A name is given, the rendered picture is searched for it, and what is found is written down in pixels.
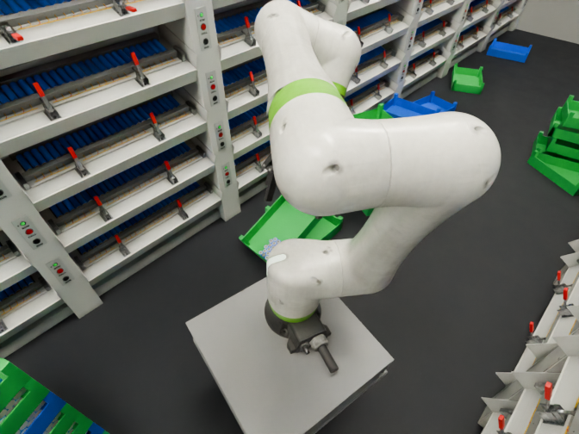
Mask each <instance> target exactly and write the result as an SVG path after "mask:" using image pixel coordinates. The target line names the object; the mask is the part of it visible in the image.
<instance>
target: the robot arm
mask: <svg viewBox="0 0 579 434"><path fill-rule="evenodd" d="M254 33H255V38H256V41H257V43H258V45H259V47H260V50H261V52H262V54H263V57H264V61H265V69H266V74H267V82H268V102H267V110H266V115H267V113H268V110H269V131H270V143H271V154H270V155H269V157H268V158H267V159H266V160H265V161H264V162H263V164H262V167H263V168H265V169H267V170H268V174H267V178H266V181H265V185H267V189H266V192H265V198H264V201H265V202H272V198H273V196H274V192H275V188H276V185H277V187H278V189H279V191H280V193H281V194H282V196H283V197H284V199H285V200H286V201H287V202H288V203H289V204H290V205H291V206H293V207H294V208H296V209H298V210H299V211H301V212H303V213H305V214H310V215H314V216H315V218H316V219H322V217H323V216H329V215H336V214H344V213H350V212H355V211H359V210H365V209H370V208H374V210H373V211H372V213H371V215H370V217H369V219H368V220H367V221H366V222H365V224H364V226H363V227H362V228H361V230H360V231H359V232H358V234H357V235H356V236H355V237H354V238H353V239H336V240H317V239H286V240H284V241H282V242H280V243H278V244H277V245H275V246H274V247H273V249H272V250H271V252H270V254H269V256H268V258H267V293H268V299H267V301H266V303H265V320H266V322H267V324H268V326H269V327H270V328H271V329H272V330H273V331H274V332H275V333H276V334H277V335H279V336H281V337H283V338H288V339H289V340H288V343H287V349H288V350H289V353H290V354H292V353H295V352H296V353H298V352H302V351H305V353H306V355H307V354H309V353H310V352H309V350H308V348H309V347H311V346H312V349H313V350H314V351H319V352H320V354H321V357H322V359H323V360H324V362H325V364H326V366H327V368H328V369H329V371H330V373H331V374H332V373H334V372H336V371H337V370H338V369H339V367H338V365H337V364H336V362H335V361H334V359H333V357H332V355H331V353H330V352H329V350H328V348H327V345H328V340H327V337H328V336H330V335H331V332H330V330H329V328H328V327H327V325H324V324H322V323H321V304H320V299H328V298H336V297H344V296H352V295H367V294H374V293H376V292H379V291H381V290H383V289H384V288H386V287H387V286H388V285H389V284H390V282H391V281H392V279H393V277H394V275H395V273H396V271H397V269H398V268H399V266H400V265H401V263H402V261H403V260H404V259H405V258H406V256H407V255H408V254H409V253H410V252H411V250H413V248H415V246H417V244H419V243H420V242H421V240H423V239H424V238H425V237H426V236H427V235H428V234H429V233H430V232H431V231H432V230H433V229H435V228H436V227H437V226H439V225H440V224H441V223H443V222H444V221H445V220H447V219H448V218H450V217H451V216H452V215H454V214H455V213H456V212H457V211H459V210H460V209H462V208H464V207H465V206H467V205H469V204H470V203H472V202H473V201H474V200H476V199H478V198H479V197H481V196H482V195H483V194H484V193H485V192H486V191H487V190H488V189H489V188H490V187H491V185H492V184H493V182H494V181H495V179H496V177H497V175H498V172H499V169H500V165H501V149H500V146H499V142H498V140H497V138H496V137H495V134H494V133H493V131H492V130H491V129H490V128H489V126H488V125H486V124H485V123H484V122H483V121H481V120H479V119H478V118H476V117H475V116H473V115H468V114H466V113H461V112H442V113H437V114H431V115H419V116H412V117H403V118H393V119H379V120H370V119H354V117H353V115H352V112H351V111H350V109H349V108H348V106H347V105H346V102H345V101H344V100H345V96H346V91H347V88H348V85H349V83H350V80H351V78H352V74H353V73H354V71H355V69H356V68H357V66H358V63H359V60H360V57H361V45H360V41H359V39H358V37H357V35H356V34H355V33H354V32H353V31H352V30H351V29H350V28H348V27H346V26H344V25H340V24H338V23H335V22H330V21H329V20H326V19H323V18H321V17H318V16H316V15H313V14H311V13H309V12H308V11H306V10H305V9H302V8H301V7H299V6H297V5H296V4H294V3H292V2H290V1H288V0H274V1H271V2H269V3H267V4H266V5H265V6H264V7H263V8H262V9H261V10H260V11H259V13H258V15H257V17H256V21H255V25H254Z"/></svg>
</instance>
